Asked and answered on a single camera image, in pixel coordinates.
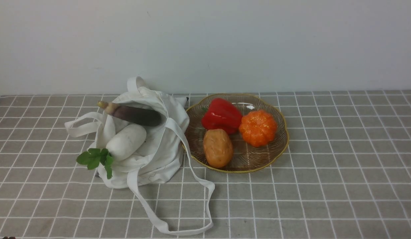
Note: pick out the white radish with green leaves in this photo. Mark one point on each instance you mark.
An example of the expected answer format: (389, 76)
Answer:
(119, 147)

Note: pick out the white cloth tote bag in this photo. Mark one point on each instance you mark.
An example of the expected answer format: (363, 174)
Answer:
(160, 156)

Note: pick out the red bell pepper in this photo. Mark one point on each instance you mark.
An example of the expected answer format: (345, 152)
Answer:
(222, 114)

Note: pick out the brown potato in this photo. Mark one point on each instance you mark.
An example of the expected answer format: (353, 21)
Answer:
(218, 148)

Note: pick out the orange pumpkin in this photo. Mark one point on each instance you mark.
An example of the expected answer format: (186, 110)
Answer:
(258, 128)

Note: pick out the amber glass plate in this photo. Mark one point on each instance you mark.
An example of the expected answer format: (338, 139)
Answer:
(246, 158)

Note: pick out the purple eggplant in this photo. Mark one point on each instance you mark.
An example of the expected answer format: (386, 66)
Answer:
(144, 117)

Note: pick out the grey checkered tablecloth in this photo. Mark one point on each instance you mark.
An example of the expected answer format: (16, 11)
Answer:
(346, 174)

